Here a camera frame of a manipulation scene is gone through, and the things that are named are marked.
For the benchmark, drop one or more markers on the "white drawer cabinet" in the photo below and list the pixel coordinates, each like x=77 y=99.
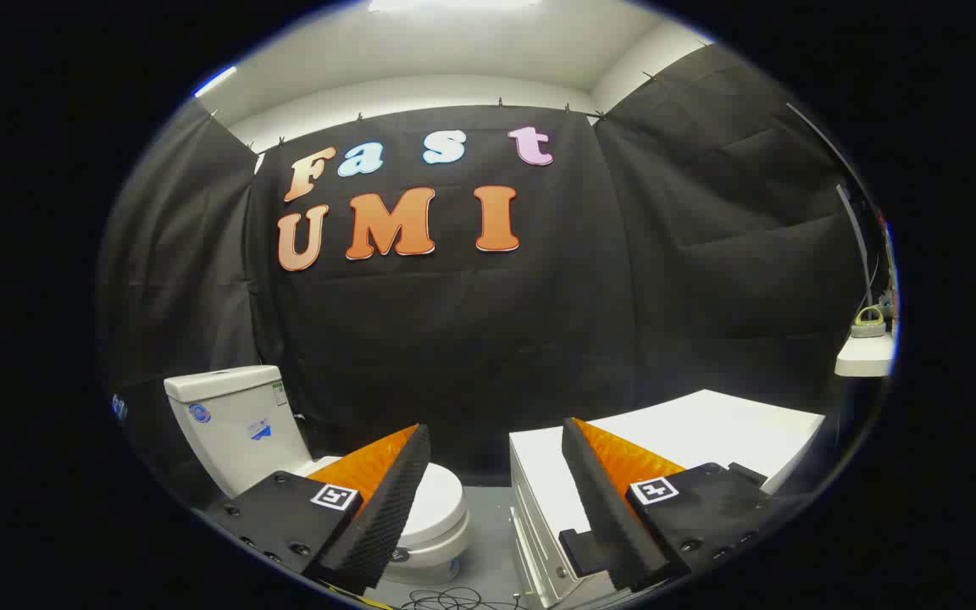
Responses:
x=708 y=424

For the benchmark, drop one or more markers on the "white toilet lid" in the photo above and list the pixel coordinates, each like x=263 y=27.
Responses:
x=437 y=508

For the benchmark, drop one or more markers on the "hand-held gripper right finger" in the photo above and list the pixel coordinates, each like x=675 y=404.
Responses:
x=607 y=517

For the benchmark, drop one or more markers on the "green tape roll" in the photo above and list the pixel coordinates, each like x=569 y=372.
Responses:
x=867 y=326

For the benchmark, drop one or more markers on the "white toilet with tank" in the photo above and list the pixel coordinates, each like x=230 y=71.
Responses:
x=234 y=424

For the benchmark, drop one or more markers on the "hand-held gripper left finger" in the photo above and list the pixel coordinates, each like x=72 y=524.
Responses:
x=386 y=517

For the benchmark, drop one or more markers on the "white shelf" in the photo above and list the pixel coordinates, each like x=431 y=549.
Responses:
x=865 y=356

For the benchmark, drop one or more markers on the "black backdrop cloth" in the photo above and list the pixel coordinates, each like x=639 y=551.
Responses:
x=471 y=339

